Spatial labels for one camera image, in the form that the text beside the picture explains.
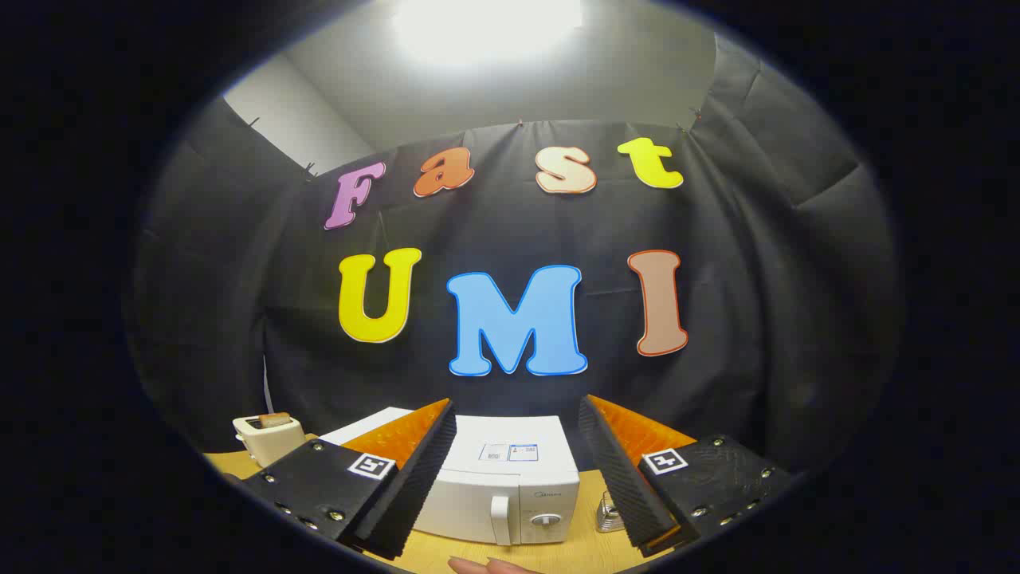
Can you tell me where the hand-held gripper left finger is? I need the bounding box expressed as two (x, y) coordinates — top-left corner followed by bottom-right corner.
(239, 399), (457, 560)

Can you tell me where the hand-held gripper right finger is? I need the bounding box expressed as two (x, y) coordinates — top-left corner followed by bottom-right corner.
(578, 395), (794, 559)

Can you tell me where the white microwave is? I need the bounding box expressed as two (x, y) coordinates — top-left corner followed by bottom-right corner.
(319, 407), (580, 547)

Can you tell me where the white toaster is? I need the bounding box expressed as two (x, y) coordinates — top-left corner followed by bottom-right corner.
(233, 412), (306, 467)

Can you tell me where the black backdrop cloth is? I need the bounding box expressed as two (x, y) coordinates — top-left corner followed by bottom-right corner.
(127, 36), (905, 479)

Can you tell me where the metal wire holder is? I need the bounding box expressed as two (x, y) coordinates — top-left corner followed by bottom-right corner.
(596, 490), (630, 533)

